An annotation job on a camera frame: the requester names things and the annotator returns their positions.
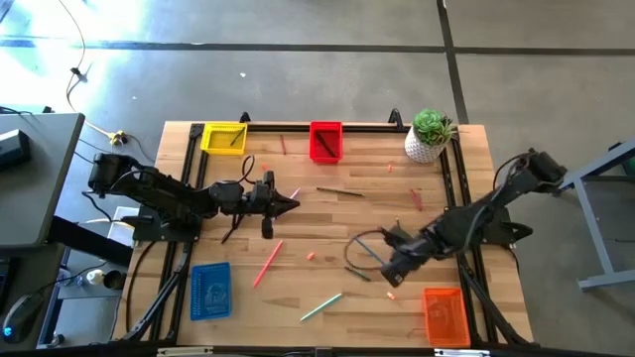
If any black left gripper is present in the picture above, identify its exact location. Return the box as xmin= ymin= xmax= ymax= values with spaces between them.
xmin=245 ymin=171 xmax=301 ymax=240

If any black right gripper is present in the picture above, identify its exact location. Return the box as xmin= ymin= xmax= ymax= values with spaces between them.
xmin=380 ymin=225 xmax=433 ymax=289

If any blue pencil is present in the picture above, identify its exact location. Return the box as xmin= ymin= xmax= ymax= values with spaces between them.
xmin=353 ymin=237 xmax=388 ymax=266

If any olive brown pencil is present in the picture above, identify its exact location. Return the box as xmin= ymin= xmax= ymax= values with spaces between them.
xmin=316 ymin=186 xmax=364 ymax=198

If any red plastic bin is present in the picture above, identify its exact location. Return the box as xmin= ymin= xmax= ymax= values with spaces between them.
xmin=309 ymin=121 xmax=344 ymax=165

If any black pen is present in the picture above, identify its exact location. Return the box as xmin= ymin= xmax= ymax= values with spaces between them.
xmin=316 ymin=132 xmax=338 ymax=159

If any pinkish red pencil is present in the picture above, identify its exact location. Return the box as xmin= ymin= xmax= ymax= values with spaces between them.
xmin=253 ymin=239 xmax=285 ymax=290

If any dark brown pencil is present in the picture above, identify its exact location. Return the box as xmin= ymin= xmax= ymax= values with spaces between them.
xmin=220 ymin=212 xmax=247 ymax=245

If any orange plastic bin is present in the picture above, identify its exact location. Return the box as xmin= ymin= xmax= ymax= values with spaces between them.
xmin=422 ymin=288 xmax=471 ymax=348

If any mint green pen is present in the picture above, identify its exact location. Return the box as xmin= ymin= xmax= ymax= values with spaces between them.
xmin=299 ymin=292 xmax=344 ymax=323

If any yellow plastic bin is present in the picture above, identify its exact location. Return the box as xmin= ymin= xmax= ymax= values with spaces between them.
xmin=199 ymin=122 xmax=248 ymax=157

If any blue plastic bin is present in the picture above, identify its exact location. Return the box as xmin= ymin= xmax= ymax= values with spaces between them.
xmin=190 ymin=262 xmax=233 ymax=321

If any white pot with succulent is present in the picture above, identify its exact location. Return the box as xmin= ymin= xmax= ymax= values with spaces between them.
xmin=404 ymin=109 xmax=458 ymax=165

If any black round container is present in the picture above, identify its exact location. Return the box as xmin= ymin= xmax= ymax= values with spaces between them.
xmin=102 ymin=270 xmax=128 ymax=292

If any black desk base beam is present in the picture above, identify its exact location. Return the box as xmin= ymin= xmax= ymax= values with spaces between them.
xmin=47 ymin=216 xmax=135 ymax=269

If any blue grey bench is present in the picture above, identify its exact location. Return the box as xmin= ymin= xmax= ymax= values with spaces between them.
xmin=547 ymin=140 xmax=635 ymax=292

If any grey desk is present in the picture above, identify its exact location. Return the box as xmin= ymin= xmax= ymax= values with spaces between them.
xmin=0 ymin=112 xmax=86 ymax=249

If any black desktop device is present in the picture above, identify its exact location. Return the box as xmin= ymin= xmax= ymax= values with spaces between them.
xmin=0 ymin=129 xmax=32 ymax=171

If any black computer mouse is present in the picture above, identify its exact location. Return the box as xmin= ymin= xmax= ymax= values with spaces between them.
xmin=1 ymin=293 xmax=46 ymax=345

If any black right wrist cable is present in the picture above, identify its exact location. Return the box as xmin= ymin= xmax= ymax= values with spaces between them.
xmin=343 ymin=227 xmax=393 ymax=273

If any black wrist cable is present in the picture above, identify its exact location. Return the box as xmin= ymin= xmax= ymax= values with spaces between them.
xmin=343 ymin=227 xmax=393 ymax=273
xmin=236 ymin=154 xmax=257 ymax=185

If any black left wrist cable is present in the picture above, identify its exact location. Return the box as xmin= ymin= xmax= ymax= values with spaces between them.
xmin=236 ymin=154 xmax=257 ymax=185

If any black aluminium frame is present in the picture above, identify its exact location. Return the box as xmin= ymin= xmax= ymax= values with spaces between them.
xmin=118 ymin=107 xmax=535 ymax=357

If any silver bracket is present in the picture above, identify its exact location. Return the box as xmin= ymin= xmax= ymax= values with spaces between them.
xmin=434 ymin=348 xmax=492 ymax=357
xmin=156 ymin=346 xmax=214 ymax=357

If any white floor cable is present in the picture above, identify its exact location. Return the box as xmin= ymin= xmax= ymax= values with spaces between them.
xmin=57 ymin=0 xmax=120 ymax=140

